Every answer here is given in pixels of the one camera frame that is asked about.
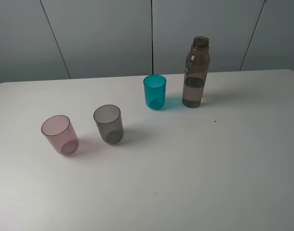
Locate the teal translucent plastic cup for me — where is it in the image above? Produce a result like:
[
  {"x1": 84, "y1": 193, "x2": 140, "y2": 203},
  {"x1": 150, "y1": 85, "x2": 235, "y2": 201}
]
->
[{"x1": 143, "y1": 75, "x2": 167, "y2": 110}]

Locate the grey translucent plastic cup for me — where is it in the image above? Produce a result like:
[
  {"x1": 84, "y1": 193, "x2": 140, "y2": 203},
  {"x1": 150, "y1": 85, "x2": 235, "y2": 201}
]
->
[{"x1": 93, "y1": 104, "x2": 124, "y2": 144}]

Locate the pink translucent plastic cup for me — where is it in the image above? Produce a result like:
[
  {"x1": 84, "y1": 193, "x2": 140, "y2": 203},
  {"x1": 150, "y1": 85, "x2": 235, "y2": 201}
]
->
[{"x1": 41, "y1": 115, "x2": 79, "y2": 156}]

